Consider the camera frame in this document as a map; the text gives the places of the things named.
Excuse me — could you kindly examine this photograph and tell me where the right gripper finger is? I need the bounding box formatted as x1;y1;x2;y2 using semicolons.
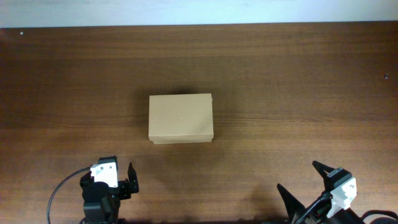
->
312;161;335;190
277;184;305;223

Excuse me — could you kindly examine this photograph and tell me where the cardboard box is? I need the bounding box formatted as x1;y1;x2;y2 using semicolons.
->
148;93;214;144

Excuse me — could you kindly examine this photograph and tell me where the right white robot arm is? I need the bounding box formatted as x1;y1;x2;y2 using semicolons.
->
277;161;397;224

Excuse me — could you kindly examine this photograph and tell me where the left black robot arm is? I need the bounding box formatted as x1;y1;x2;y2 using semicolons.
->
80;156;139;224

